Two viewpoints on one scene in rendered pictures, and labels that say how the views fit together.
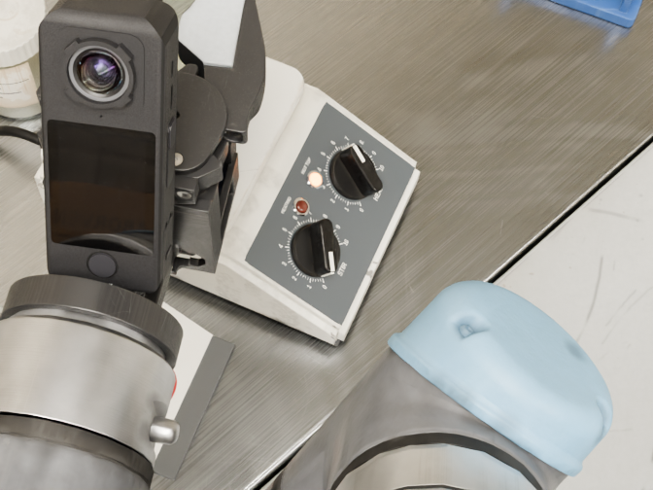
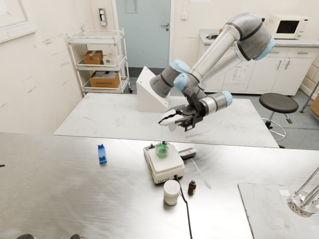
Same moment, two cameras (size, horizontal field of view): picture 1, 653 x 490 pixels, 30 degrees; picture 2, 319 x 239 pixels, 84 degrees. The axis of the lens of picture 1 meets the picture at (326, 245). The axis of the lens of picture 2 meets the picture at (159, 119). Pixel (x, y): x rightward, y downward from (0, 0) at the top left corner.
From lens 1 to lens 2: 0.83 m
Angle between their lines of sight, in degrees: 70
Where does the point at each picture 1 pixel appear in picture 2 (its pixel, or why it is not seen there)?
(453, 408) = (187, 76)
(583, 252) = (137, 136)
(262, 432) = (180, 145)
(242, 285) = not seen: hidden behind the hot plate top
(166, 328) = not seen: hidden behind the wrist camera
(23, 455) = (213, 96)
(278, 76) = (150, 151)
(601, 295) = (141, 133)
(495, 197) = (138, 145)
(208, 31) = (172, 112)
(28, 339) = (208, 101)
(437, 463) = (192, 71)
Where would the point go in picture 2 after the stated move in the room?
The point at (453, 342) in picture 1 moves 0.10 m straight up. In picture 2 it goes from (184, 76) to (186, 53)
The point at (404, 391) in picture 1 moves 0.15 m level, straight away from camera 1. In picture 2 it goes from (188, 79) to (158, 86)
